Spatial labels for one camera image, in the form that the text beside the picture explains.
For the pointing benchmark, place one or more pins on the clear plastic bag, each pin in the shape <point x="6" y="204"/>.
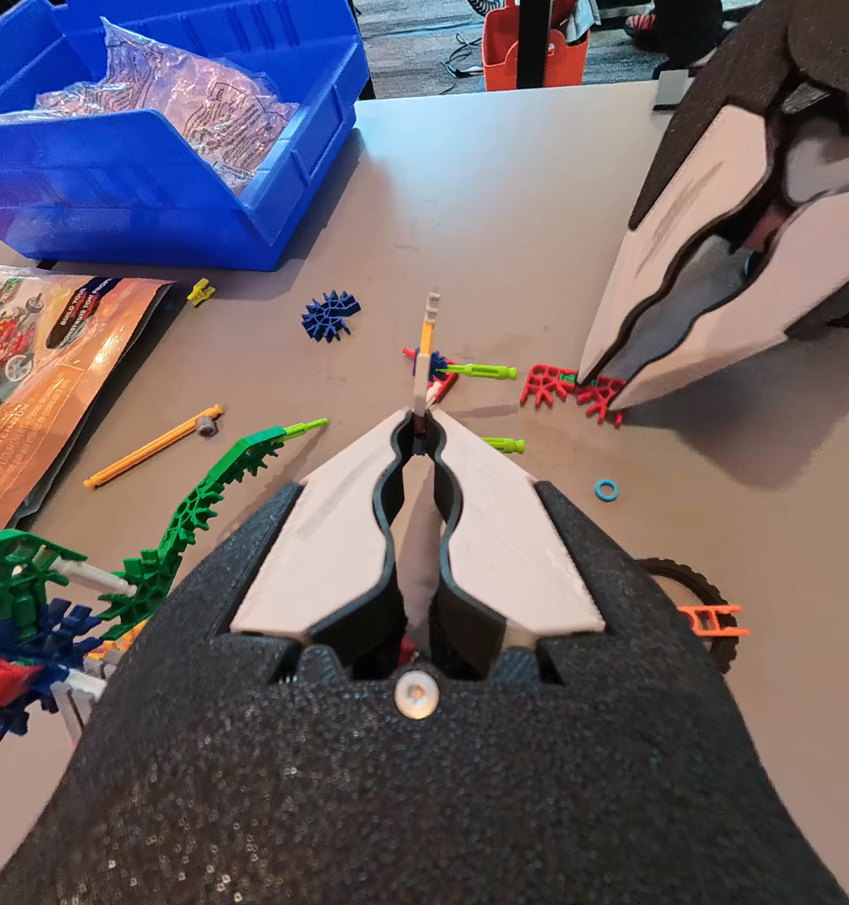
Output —
<point x="184" y="99"/>

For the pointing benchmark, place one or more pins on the black rubber tire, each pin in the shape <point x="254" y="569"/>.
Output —
<point x="672" y="577"/>

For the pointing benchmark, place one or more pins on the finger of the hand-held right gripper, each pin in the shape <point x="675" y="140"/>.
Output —
<point x="672" y="226"/>
<point x="792" y="283"/>

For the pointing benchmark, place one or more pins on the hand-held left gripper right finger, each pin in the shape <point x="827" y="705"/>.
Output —
<point x="517" y="552"/>

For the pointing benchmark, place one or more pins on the blue snowflake connector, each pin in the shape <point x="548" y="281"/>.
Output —
<point x="331" y="317"/>

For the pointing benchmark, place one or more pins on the orange ladder connector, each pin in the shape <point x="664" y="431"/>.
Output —
<point x="710" y="620"/>

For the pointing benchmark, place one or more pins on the red connector pair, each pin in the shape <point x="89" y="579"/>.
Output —
<point x="552" y="385"/>

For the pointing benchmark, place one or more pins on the orange rod blue connector frame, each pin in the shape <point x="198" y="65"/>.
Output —
<point x="481" y="371"/>

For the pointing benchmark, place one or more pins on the small yellow connector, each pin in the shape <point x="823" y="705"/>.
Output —
<point x="200" y="293"/>

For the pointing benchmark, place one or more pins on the red bucket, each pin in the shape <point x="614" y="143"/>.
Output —
<point x="502" y="57"/>

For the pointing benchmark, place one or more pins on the printed toy packet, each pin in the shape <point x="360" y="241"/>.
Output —
<point x="43" y="368"/>

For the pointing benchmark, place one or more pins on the orange rod grey end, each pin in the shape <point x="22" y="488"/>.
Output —
<point x="149" y="450"/>

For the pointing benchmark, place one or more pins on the blue plastic bin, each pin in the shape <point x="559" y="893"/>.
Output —
<point x="170" y="212"/>

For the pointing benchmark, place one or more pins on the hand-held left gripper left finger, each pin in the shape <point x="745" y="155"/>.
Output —
<point x="319" y="552"/>

